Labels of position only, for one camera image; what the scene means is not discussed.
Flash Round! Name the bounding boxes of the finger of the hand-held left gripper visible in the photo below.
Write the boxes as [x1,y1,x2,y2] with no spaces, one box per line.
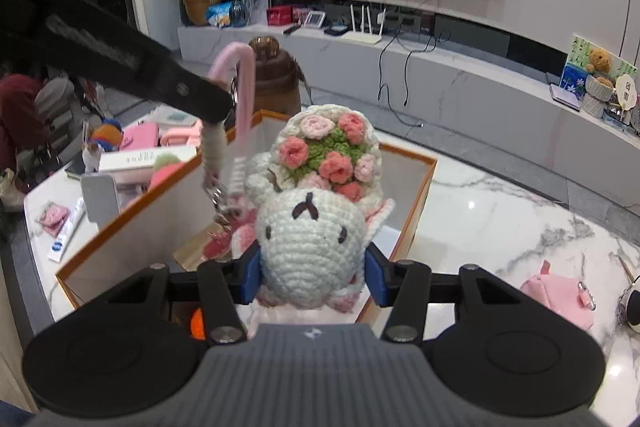
[150,53,236,124]

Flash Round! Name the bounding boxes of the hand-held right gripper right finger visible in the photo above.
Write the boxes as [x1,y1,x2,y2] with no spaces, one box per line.
[365,244,532,344]

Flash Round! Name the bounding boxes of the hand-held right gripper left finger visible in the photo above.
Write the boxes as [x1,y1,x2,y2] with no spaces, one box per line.
[100,244,262,347]

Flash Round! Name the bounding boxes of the pink lanyard with doll charm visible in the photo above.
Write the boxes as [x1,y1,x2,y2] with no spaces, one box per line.
[200,44,261,263]

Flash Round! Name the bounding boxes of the crochet bunny with flowers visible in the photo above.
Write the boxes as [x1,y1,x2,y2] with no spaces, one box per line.
[242,104,396,313]

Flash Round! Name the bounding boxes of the orange cardboard storage box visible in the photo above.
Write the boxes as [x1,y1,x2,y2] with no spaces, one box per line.
[55,109,438,325]

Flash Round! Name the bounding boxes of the pink fabric pouch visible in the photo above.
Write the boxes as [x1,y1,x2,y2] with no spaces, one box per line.
[520,259,597,332]

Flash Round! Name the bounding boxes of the white plush with striped cup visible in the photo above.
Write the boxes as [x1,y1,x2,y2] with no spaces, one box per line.
[614,276,640,334]

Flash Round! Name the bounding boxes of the white marble desktop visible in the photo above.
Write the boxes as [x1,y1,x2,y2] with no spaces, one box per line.
[22,114,640,427]

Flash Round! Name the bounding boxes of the grey cloth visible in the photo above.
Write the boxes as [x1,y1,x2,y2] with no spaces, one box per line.
[35,77,76,142]

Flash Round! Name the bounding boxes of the pink case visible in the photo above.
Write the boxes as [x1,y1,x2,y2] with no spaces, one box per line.
[119,123,161,152]

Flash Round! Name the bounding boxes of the brown water bottle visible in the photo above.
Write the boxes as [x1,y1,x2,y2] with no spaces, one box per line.
[248,35,308,118]

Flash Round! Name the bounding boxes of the green and pink pompom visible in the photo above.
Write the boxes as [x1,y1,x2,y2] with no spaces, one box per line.
[149,152,183,190]

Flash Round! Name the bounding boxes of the white flat box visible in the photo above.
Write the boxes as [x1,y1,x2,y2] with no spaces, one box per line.
[97,146,198,174]

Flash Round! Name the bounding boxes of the blue snack bag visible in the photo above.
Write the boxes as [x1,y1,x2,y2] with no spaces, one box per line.
[206,1,233,28]

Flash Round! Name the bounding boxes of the gold vase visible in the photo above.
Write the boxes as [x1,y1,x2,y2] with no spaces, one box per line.
[182,0,223,26]

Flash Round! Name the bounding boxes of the orange and blue plush toy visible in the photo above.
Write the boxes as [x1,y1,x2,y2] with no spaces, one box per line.
[82,119,124,172]

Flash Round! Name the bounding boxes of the grey phone stand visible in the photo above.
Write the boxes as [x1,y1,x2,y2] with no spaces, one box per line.
[80,173,122,225]

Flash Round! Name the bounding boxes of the white router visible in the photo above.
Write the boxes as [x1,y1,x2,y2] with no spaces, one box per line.
[342,4,387,44]

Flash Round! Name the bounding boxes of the small pink wallet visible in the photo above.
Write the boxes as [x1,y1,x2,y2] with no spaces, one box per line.
[39,203,69,230]

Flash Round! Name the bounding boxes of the white toothpaste tube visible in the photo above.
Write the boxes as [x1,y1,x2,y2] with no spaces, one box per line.
[48,199,87,264]

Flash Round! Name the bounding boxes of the white marble tv console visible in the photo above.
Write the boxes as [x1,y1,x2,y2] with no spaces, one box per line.
[177,0,640,228]

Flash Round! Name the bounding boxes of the thin wooden stick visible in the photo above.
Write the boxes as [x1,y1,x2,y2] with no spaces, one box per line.
[617,254,637,282]

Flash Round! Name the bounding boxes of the grey laptop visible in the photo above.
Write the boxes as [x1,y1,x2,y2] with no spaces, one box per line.
[549,83,583,112]

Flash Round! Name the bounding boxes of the white woven pot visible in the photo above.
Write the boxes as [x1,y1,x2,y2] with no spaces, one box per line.
[582,94,612,118]
[585,74,616,100]

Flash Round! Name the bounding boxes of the green and blue painting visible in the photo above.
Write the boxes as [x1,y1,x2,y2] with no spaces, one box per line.
[560,36,640,98]

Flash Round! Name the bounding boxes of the brown teddy bear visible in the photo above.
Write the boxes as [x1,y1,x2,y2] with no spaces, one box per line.
[586,48,612,80]

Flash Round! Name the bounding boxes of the white paper hand fan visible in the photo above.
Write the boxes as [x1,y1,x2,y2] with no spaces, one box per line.
[614,74,640,112]

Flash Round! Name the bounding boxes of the photo frame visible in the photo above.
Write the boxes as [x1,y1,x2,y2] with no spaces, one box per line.
[243,0,271,25]

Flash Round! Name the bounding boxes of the black cable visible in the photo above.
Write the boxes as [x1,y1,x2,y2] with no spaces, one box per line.
[377,38,401,105]
[401,38,426,128]

